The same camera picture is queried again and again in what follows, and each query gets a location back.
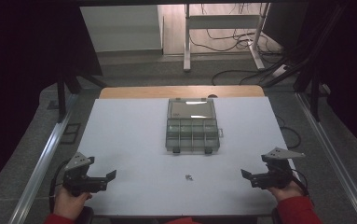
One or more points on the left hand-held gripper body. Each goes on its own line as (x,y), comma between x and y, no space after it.
(78,179)

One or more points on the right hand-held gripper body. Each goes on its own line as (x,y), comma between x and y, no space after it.
(277,175)

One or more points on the clear plastic compartment box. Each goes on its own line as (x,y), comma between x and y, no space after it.
(192,127)

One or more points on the person's right hand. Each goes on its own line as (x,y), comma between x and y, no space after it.
(286,192)

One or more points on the person's left hand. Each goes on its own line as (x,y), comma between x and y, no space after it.
(69,205)

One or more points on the white table board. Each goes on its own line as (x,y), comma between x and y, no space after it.
(135,140)

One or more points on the dark floor socket plate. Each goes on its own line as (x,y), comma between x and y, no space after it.
(70,133)

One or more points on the person's red top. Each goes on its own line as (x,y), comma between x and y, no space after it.
(182,221)

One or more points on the black metal stand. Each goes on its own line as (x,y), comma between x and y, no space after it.
(61,96)
(315,96)

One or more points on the white power strip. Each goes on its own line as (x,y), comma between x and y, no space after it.
(279,71)

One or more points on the black curtain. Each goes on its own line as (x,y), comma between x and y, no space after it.
(17,77)
(353,62)

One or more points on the white cabinet panel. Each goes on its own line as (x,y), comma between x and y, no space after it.
(120,28)

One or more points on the aluminium floor rail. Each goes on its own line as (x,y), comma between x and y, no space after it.
(331,155)
(42,161)

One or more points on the white desk frame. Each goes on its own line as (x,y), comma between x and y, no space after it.
(222,21)

